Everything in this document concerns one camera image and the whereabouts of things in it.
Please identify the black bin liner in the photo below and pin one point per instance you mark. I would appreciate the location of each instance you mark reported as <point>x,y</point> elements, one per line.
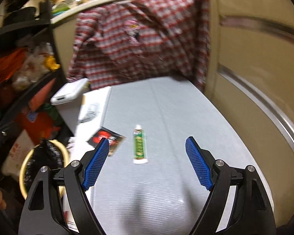
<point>49,154</point>

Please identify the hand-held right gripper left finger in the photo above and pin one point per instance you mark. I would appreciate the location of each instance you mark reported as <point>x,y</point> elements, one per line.
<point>96,164</point>

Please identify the beige round trash bin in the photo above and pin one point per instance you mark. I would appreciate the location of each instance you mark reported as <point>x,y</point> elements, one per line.
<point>24,166</point>

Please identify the red plaid shirt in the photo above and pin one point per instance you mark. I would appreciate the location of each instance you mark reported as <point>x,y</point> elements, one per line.
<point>137,41</point>

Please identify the yellow plastic bag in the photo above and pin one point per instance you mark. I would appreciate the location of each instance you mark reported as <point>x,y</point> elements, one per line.
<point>51,63</point>

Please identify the beige kitchen cabinet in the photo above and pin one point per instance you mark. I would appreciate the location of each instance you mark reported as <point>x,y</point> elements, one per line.
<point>247,53</point>

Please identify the orange shopping bag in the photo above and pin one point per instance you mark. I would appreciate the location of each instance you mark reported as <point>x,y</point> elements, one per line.
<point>9,63</point>

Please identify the green and white tube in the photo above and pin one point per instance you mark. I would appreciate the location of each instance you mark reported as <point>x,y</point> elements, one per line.
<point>139,146</point>

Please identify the white printed cardboard box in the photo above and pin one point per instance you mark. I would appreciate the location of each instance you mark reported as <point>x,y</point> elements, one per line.
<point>95,102</point>

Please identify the black shelf unit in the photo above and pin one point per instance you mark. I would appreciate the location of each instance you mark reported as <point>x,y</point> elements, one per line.
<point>22,24</point>

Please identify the black and red packet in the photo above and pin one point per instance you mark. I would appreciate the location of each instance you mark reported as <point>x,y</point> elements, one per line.
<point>116,139</point>

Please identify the clear plastic bags bundle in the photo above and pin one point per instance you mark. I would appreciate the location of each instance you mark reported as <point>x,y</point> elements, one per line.
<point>31,66</point>

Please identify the white rice sack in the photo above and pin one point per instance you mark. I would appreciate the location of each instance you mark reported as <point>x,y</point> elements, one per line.
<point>14,151</point>

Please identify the white pedal bin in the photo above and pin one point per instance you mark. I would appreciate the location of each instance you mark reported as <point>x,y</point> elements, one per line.
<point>68,90</point>

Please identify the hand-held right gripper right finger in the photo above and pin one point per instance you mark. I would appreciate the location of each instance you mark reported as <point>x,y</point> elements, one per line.
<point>198,164</point>

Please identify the orange food packet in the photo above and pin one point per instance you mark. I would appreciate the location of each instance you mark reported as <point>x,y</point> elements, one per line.
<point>36,127</point>

